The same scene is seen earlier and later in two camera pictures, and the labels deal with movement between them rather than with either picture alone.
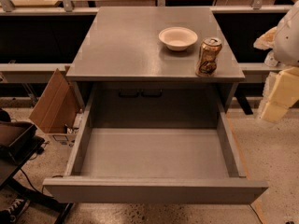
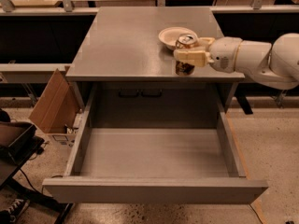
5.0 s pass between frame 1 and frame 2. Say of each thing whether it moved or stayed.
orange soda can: moved
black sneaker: stayed
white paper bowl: stayed
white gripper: moved
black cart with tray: stayed
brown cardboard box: stayed
